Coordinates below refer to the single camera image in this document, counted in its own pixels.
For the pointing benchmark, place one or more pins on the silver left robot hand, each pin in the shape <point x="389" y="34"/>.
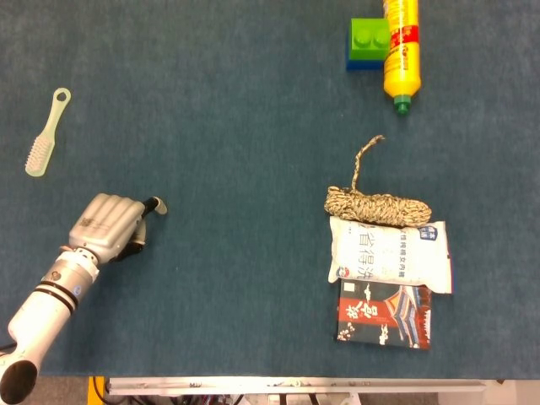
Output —
<point x="107" y="225"/>

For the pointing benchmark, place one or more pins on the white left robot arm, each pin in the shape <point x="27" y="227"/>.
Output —
<point x="42" y="308"/>

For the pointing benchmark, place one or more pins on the light green plastic brush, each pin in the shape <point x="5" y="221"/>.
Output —
<point x="44" y="139"/>

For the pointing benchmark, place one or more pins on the white plastic package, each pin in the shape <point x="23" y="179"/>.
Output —
<point x="388" y="255"/>

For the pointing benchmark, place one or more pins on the red and black booklet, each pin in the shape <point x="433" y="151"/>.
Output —
<point x="384" y="314"/>

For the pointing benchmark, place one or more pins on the blue toy building block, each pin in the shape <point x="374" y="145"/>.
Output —
<point x="363" y="66"/>

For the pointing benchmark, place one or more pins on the green toy building block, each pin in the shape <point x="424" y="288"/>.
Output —
<point x="370" y="40"/>

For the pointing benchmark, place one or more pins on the yellow bottle with green cap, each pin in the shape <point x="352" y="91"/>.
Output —
<point x="401" y="50"/>

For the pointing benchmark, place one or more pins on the aluminium frame rail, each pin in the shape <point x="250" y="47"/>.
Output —
<point x="295" y="385"/>

